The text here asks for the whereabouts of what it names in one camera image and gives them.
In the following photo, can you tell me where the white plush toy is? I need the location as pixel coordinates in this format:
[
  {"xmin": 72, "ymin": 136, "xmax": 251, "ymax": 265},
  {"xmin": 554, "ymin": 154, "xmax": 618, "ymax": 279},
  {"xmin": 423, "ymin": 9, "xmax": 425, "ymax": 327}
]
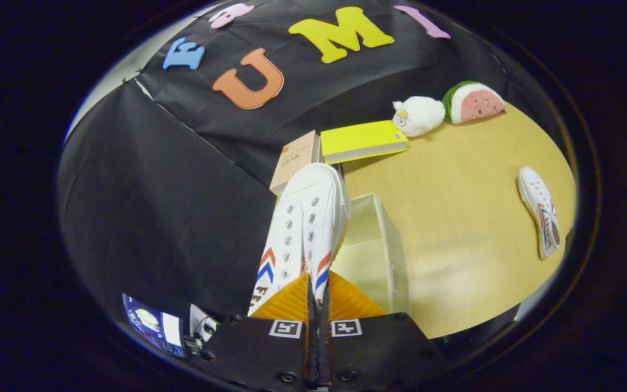
[{"xmin": 392, "ymin": 96, "xmax": 446, "ymax": 138}]

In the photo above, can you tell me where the computer monitor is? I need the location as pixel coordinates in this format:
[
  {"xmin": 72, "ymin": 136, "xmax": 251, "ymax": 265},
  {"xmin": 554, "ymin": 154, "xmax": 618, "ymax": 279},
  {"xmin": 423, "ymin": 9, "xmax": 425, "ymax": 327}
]
[{"xmin": 122, "ymin": 293, "xmax": 185, "ymax": 358}]

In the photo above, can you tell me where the white canvas shoe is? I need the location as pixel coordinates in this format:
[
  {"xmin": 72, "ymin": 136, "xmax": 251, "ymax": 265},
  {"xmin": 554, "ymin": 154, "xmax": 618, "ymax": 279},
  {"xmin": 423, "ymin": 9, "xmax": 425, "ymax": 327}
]
[
  {"xmin": 247, "ymin": 162, "xmax": 352, "ymax": 317},
  {"xmin": 517, "ymin": 166, "xmax": 562, "ymax": 260}
]

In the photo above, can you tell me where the small white desk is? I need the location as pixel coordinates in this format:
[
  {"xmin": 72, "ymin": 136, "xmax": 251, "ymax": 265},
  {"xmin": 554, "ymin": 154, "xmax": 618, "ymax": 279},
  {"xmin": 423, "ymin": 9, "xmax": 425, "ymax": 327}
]
[{"xmin": 189, "ymin": 303, "xmax": 220, "ymax": 341}]

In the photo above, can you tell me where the green fabric storage box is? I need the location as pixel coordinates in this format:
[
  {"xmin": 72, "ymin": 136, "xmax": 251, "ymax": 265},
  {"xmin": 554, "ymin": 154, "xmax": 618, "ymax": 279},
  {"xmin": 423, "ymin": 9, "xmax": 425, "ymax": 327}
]
[{"xmin": 330, "ymin": 192, "xmax": 410, "ymax": 315}]

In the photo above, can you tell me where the black backdrop cloth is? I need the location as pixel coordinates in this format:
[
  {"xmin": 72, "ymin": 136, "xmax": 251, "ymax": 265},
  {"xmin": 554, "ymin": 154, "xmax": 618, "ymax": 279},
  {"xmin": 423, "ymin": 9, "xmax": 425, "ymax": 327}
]
[{"xmin": 58, "ymin": 0, "xmax": 515, "ymax": 327}]

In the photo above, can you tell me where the yellow cover book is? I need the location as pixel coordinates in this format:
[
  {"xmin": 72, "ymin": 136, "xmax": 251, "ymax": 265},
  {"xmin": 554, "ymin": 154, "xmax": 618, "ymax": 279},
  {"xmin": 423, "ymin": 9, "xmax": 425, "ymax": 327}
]
[{"xmin": 320, "ymin": 120, "xmax": 410, "ymax": 165}]

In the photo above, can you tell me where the watermelon slice plush toy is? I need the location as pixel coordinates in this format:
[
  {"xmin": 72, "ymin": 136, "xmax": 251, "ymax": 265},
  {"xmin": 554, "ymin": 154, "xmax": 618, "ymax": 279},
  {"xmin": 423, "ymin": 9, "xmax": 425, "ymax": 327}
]
[{"xmin": 442, "ymin": 81, "xmax": 506, "ymax": 125}]

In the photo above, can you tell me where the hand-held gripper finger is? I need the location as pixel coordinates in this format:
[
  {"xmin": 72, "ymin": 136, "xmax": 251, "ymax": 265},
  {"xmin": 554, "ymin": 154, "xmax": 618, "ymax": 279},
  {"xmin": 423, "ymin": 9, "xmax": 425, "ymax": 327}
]
[
  {"xmin": 196, "ymin": 272, "xmax": 318, "ymax": 390},
  {"xmin": 318, "ymin": 271, "xmax": 448, "ymax": 390}
]

